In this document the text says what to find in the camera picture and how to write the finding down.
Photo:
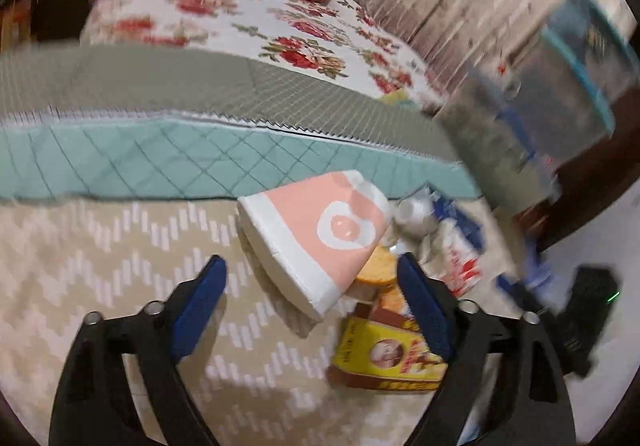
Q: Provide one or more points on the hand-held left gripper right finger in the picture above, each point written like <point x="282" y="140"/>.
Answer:
<point x="425" y="311"/>

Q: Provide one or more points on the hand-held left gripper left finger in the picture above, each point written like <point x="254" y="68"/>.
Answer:
<point x="197" y="311"/>

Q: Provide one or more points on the yellow snack box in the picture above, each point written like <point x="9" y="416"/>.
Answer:
<point x="380" y="356"/>

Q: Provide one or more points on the dark blue milk carton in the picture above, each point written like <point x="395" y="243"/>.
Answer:
<point x="457" y="218"/>

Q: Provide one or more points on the pink and white tissue pack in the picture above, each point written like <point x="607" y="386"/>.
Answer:
<point x="320" y="236"/>

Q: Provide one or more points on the red and white wrapper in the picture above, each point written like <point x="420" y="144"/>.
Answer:
<point x="462" y="266"/>

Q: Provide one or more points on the blue plastic bag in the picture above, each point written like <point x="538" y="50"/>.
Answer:
<point x="525" y="276"/>

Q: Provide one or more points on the crumpled silver wrapper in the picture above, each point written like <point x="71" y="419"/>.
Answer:
<point x="417" y="213"/>

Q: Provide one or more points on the quilted table cover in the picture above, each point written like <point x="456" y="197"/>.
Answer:
<point x="125" y="226"/>

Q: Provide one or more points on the clear box with teal lid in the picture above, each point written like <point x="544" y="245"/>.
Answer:
<point x="565" y="71"/>

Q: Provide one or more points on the white mug with red star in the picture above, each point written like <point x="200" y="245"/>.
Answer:
<point x="506" y="76"/>

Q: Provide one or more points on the floral bed sheet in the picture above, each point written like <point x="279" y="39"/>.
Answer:
<point x="240" y="21"/>

